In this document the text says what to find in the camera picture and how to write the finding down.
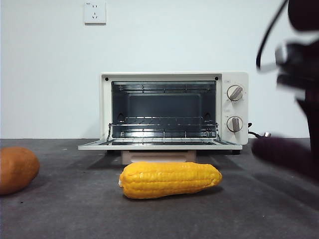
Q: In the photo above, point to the white wall socket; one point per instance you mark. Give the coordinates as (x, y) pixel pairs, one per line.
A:
(95, 13)

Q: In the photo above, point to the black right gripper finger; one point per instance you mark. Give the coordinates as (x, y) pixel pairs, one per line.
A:
(314, 139)

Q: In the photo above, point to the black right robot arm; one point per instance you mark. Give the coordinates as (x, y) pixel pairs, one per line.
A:
(304, 15)

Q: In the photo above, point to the brown potato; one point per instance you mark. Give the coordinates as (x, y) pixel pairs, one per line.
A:
(17, 170)

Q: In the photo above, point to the purple eggplant with green stem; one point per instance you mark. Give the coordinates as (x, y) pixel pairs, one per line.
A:
(276, 152)

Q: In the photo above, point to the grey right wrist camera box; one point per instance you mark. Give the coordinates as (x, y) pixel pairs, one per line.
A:
(280, 53)

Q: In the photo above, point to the beige oven knob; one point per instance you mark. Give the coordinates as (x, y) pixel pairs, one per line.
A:
(234, 124)
(235, 93)

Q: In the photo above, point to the white Toshiba toaster oven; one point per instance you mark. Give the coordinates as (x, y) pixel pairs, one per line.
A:
(236, 109)

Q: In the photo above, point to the yellow corn cob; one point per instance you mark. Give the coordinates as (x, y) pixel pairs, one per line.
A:
(169, 180)

